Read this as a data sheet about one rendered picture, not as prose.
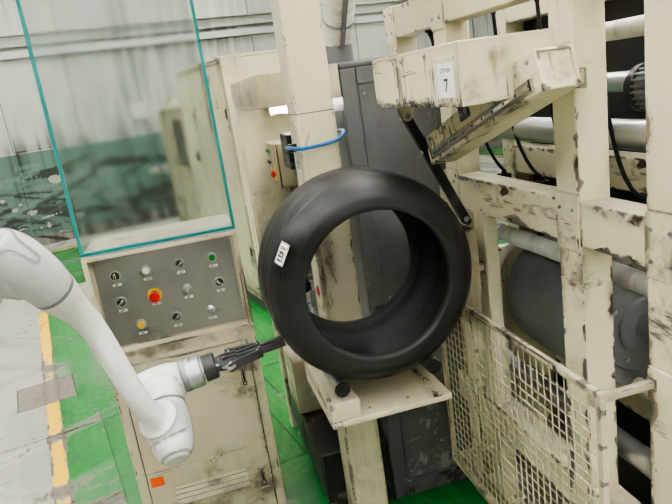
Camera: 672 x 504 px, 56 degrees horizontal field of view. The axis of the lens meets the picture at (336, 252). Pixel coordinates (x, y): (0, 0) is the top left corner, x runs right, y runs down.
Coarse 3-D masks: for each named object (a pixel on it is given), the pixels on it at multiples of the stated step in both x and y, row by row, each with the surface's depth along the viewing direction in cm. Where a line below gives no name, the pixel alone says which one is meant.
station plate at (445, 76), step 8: (440, 64) 147; (448, 64) 143; (440, 72) 148; (448, 72) 144; (440, 80) 149; (448, 80) 145; (440, 88) 150; (448, 88) 145; (440, 96) 151; (448, 96) 146
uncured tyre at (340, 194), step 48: (336, 192) 164; (384, 192) 165; (432, 192) 172; (288, 240) 164; (432, 240) 200; (288, 288) 164; (432, 288) 201; (288, 336) 170; (336, 336) 201; (384, 336) 202; (432, 336) 177
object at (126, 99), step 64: (64, 0) 203; (128, 0) 208; (192, 0) 212; (64, 64) 207; (128, 64) 212; (192, 64) 217; (64, 128) 211; (128, 128) 216; (192, 128) 222; (64, 192) 215; (128, 192) 221; (192, 192) 226
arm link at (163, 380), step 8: (152, 368) 171; (160, 368) 171; (168, 368) 170; (176, 368) 171; (144, 376) 169; (152, 376) 169; (160, 376) 168; (168, 376) 168; (176, 376) 170; (144, 384) 168; (152, 384) 167; (160, 384) 167; (168, 384) 167; (176, 384) 168; (152, 392) 166; (160, 392) 165; (168, 392) 166; (176, 392) 167; (184, 392) 172; (184, 400) 168
